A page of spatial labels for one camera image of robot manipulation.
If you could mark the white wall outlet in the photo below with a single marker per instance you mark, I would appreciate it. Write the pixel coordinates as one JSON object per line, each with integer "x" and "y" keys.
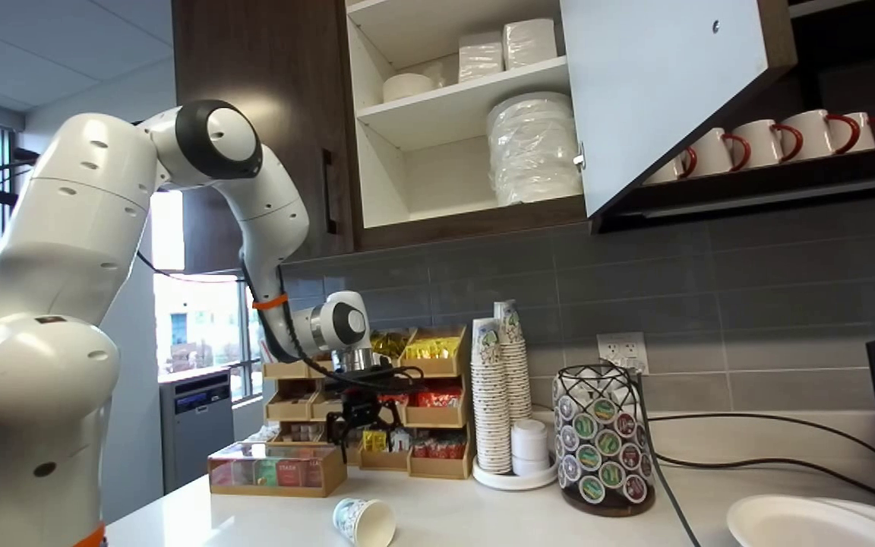
{"x": 621, "y": 351}

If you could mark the wooden tea box clear lid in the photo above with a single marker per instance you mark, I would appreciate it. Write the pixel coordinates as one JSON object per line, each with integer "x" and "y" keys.
{"x": 275, "y": 474}

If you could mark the dark wood closed cabinet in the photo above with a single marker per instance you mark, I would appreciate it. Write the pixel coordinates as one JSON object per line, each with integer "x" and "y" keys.
{"x": 275, "y": 62}

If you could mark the white plate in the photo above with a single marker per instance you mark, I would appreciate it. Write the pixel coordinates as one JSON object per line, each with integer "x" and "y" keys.
{"x": 804, "y": 524}

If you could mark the white cupboard door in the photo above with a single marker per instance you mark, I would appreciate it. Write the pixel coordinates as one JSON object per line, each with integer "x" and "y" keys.
{"x": 659, "y": 93}

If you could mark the white cup lid stack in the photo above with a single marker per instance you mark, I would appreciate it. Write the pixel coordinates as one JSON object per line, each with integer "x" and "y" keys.
{"x": 530, "y": 444}

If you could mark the grey dishwasher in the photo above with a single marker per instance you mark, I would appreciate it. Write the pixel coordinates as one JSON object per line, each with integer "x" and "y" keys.
{"x": 197, "y": 431}

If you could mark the round white tray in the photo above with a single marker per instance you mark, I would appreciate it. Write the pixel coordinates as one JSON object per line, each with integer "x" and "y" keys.
{"x": 513, "y": 481}

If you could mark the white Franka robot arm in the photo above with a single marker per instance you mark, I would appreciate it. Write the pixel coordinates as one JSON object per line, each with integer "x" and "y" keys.
{"x": 82, "y": 201}

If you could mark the plastic wrapped plate stack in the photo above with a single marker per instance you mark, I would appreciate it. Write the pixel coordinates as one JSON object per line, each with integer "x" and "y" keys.
{"x": 533, "y": 151}

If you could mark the white napkin pack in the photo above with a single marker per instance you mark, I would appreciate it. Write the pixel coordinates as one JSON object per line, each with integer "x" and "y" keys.
{"x": 478, "y": 55}
{"x": 530, "y": 43}

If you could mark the wooden tea organizer rack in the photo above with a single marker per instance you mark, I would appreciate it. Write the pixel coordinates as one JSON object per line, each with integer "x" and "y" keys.
{"x": 442, "y": 416}

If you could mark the white bowl stack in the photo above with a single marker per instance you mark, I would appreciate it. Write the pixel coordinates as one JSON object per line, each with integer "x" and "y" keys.
{"x": 412, "y": 87}

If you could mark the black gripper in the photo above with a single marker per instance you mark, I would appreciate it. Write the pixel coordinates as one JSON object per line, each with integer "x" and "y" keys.
{"x": 363, "y": 406}

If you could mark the window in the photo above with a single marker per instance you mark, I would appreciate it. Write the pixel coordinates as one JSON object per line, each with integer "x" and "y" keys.
{"x": 197, "y": 324}

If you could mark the tall printed paper cup stack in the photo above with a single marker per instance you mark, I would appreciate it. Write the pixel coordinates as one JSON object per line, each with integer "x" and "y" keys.
{"x": 491, "y": 395}
{"x": 513, "y": 353}

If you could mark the dark open shelf unit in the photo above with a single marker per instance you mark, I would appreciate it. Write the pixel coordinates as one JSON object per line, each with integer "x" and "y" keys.
{"x": 760, "y": 193}

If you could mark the open white cupboard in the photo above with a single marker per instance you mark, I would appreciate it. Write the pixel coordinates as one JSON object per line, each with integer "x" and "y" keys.
{"x": 427, "y": 124}

